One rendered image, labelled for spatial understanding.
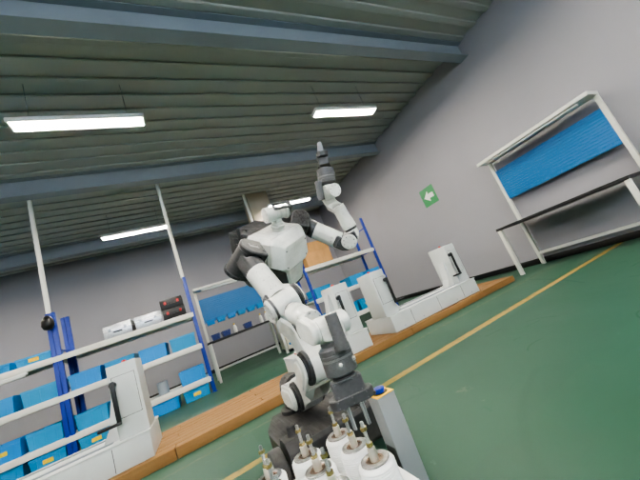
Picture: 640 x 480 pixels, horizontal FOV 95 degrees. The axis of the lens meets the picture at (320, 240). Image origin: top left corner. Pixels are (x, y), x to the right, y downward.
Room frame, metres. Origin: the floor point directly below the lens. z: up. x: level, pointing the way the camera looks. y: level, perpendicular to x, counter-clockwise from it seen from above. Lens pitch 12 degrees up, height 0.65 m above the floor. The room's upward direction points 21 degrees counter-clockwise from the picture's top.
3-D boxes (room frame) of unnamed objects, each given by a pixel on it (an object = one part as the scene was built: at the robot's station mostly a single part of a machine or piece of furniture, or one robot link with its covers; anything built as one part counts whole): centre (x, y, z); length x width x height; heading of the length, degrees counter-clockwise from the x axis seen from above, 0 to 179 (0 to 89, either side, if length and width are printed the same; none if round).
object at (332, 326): (0.83, 0.06, 0.57); 0.11 x 0.11 x 0.11; 30
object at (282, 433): (1.61, 0.35, 0.19); 0.64 x 0.52 x 0.33; 28
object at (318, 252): (6.37, 0.29, 1.70); 0.71 x 0.54 x 0.51; 121
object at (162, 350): (4.82, 3.16, 0.90); 0.50 x 0.38 x 0.21; 26
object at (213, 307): (6.20, 2.18, 0.94); 1.40 x 0.70 x 1.89; 118
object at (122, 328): (4.61, 3.47, 1.42); 0.42 x 0.37 x 0.20; 25
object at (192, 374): (5.03, 2.77, 0.36); 0.50 x 0.38 x 0.21; 28
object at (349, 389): (0.83, 0.07, 0.45); 0.13 x 0.10 x 0.12; 97
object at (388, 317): (4.02, -0.96, 0.45); 1.51 x 0.57 x 0.74; 118
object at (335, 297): (3.33, 0.36, 0.45); 0.82 x 0.57 x 0.74; 118
